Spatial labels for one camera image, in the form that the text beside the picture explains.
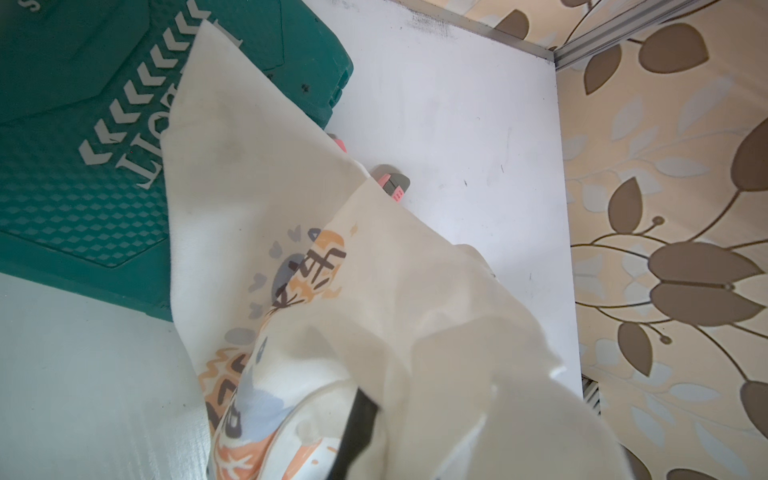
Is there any green plastic tool case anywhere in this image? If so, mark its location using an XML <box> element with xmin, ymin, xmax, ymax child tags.
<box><xmin>1</xmin><ymin>0</ymin><xmax>353</xmax><ymax>320</ymax></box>

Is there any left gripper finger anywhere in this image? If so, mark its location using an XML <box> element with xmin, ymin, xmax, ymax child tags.
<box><xmin>326</xmin><ymin>389</ymin><xmax>379</xmax><ymax>480</ymax></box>

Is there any white printed tote bag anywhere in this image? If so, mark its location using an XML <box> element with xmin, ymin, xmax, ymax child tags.
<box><xmin>161</xmin><ymin>23</ymin><xmax>632</xmax><ymax>479</ymax></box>

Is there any pink utility knife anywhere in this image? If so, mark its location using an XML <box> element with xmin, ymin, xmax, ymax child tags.
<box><xmin>327</xmin><ymin>133</ymin><xmax>347</xmax><ymax>153</ymax></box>
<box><xmin>371</xmin><ymin>164</ymin><xmax>411</xmax><ymax>202</ymax></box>

